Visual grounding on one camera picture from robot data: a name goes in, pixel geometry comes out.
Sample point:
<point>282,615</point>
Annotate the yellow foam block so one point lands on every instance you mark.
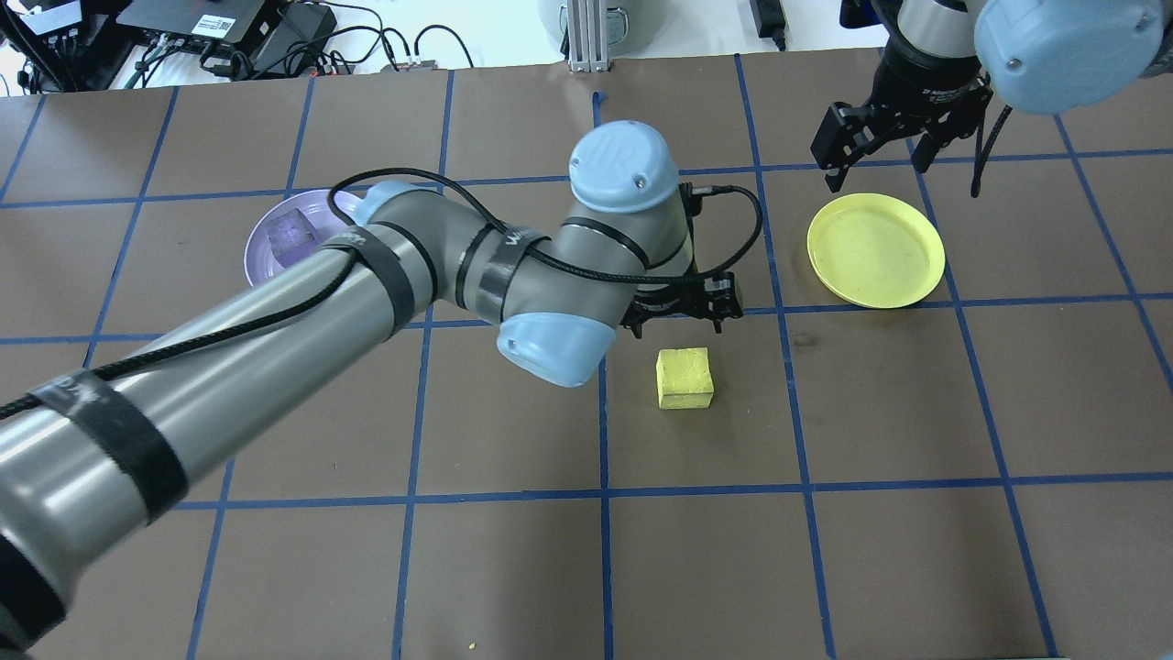
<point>685,378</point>

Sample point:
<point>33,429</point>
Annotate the purple foam block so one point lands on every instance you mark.
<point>293,236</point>

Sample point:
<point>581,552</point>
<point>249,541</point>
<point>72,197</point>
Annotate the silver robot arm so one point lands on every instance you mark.
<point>1063,46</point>
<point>229,367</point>

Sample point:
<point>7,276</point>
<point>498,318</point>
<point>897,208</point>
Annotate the yellow round plate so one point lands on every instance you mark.
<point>875,250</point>

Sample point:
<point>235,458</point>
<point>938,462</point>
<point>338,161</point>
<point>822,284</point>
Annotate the black table power adapter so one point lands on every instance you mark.
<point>768,20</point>

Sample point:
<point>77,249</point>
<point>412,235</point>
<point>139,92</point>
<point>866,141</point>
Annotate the black hub with red plugs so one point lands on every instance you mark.
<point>414,64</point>

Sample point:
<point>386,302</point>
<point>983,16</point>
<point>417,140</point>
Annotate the purple round plate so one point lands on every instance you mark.
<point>259,247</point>

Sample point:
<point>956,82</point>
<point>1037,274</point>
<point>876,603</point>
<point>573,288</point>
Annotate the black power brick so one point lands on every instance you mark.
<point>295,37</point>

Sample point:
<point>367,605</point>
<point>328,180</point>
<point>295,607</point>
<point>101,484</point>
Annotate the black docking device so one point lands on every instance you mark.
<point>55,23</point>

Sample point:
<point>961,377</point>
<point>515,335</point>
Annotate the aluminium profile post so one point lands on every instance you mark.
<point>588,37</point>

